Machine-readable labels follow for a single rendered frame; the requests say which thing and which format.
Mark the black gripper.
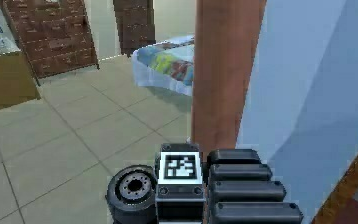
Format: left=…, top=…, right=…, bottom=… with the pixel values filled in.
left=105, top=164, right=159, bottom=224

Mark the bed with colourful blanket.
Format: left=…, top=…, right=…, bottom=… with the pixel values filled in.
left=131, top=35, right=195, bottom=98

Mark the olive brown cupboard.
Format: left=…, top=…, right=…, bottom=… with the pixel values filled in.
left=0, top=39, right=42, bottom=114

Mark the tall brown chest of drawers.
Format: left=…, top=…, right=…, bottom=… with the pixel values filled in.
left=112, top=0, right=157, bottom=58

